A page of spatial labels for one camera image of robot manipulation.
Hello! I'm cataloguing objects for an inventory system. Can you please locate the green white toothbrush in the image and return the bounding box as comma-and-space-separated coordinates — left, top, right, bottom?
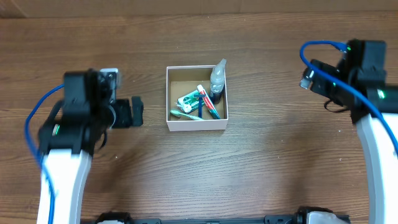
170, 110, 203, 121

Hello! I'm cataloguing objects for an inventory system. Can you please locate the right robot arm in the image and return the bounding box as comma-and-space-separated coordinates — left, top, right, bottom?
299, 39, 397, 223

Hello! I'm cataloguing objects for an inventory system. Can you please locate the white cardboard box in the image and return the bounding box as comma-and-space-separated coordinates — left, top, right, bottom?
165, 65, 229, 131

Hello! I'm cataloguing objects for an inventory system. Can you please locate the green soap bar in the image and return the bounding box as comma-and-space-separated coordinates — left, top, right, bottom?
176, 90, 200, 114

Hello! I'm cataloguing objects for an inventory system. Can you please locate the blue disposable razor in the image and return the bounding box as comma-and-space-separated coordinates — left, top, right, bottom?
194, 93, 205, 118

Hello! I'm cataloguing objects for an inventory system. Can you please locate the white green toothpaste tube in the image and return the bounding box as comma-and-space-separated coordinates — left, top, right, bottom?
197, 85, 220, 119

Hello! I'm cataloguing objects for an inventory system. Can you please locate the clear pump sanitizer bottle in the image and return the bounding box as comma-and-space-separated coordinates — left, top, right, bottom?
209, 58, 227, 105

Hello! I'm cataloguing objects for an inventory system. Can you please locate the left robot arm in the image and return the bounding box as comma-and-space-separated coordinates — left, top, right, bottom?
35, 68, 144, 223

